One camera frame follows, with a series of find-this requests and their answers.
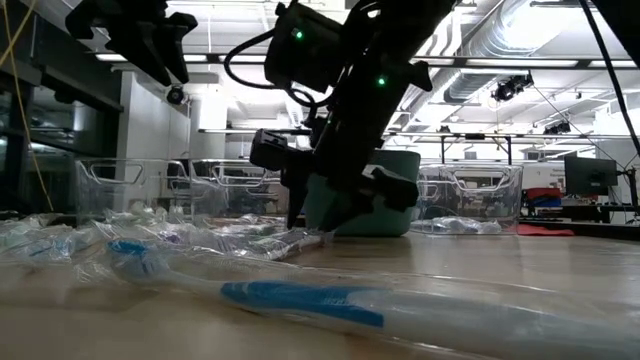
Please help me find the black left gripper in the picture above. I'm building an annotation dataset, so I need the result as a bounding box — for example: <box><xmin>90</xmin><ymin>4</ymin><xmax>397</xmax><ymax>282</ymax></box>
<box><xmin>64</xmin><ymin>0</ymin><xmax>199</xmax><ymax>88</ymax></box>

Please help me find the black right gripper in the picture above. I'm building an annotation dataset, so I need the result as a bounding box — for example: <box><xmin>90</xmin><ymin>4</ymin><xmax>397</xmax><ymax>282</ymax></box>
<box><xmin>248</xmin><ymin>53</ymin><xmax>434</xmax><ymax>235</ymax></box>

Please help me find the ceiling light strip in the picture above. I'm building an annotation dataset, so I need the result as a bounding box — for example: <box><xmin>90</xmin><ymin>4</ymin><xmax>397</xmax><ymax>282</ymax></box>
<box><xmin>414</xmin><ymin>57</ymin><xmax>640</xmax><ymax>70</ymax></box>
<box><xmin>94</xmin><ymin>52</ymin><xmax>209</xmax><ymax>64</ymax></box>

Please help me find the green plastic bin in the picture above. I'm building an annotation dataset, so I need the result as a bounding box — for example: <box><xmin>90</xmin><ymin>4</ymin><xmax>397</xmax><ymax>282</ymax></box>
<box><xmin>302</xmin><ymin>149</ymin><xmax>422</xmax><ymax>238</ymax></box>

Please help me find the clear plastic bin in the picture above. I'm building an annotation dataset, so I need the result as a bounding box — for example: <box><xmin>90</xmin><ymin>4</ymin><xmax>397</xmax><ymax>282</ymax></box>
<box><xmin>74</xmin><ymin>157</ymin><xmax>194</xmax><ymax>226</ymax></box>
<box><xmin>417</xmin><ymin>163</ymin><xmax>525</xmax><ymax>236</ymax></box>
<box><xmin>189</xmin><ymin>158</ymin><xmax>301</xmax><ymax>229</ymax></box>

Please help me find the red and blue cloth stack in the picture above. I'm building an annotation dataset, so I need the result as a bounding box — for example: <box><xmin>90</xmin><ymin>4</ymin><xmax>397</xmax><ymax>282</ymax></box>
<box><xmin>523</xmin><ymin>187</ymin><xmax>564</xmax><ymax>209</ymax></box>

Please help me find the black background desk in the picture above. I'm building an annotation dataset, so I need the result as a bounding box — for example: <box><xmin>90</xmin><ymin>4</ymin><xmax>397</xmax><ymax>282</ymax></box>
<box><xmin>519</xmin><ymin>202</ymin><xmax>640</xmax><ymax>226</ymax></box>

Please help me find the black computer monitor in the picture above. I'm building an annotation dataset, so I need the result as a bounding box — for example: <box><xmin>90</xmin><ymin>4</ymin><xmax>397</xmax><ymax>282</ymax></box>
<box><xmin>563</xmin><ymin>155</ymin><xmax>619</xmax><ymax>197</ymax></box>

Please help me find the black wall dome camera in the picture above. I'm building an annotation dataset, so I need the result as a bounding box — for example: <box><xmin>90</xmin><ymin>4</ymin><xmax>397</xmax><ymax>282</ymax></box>
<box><xmin>166</xmin><ymin>84</ymin><xmax>187</xmax><ymax>106</ymax></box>

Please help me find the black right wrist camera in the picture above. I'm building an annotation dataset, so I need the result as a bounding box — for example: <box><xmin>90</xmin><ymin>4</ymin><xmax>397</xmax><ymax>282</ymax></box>
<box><xmin>263</xmin><ymin>2</ymin><xmax>347</xmax><ymax>95</ymax></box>

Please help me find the yellow extension cable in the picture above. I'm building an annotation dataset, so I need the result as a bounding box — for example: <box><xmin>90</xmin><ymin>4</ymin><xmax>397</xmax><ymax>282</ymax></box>
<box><xmin>0</xmin><ymin>0</ymin><xmax>56</xmax><ymax>212</ymax></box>

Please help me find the silver ventilation duct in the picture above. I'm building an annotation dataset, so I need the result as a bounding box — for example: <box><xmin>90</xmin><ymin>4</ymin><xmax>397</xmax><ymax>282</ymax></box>
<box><xmin>442</xmin><ymin>0</ymin><xmax>556</xmax><ymax>104</ymax></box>

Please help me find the black hanging cable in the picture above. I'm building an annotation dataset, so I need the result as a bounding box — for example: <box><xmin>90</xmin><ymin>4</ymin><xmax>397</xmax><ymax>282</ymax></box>
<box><xmin>578</xmin><ymin>0</ymin><xmax>640</xmax><ymax>157</ymax></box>

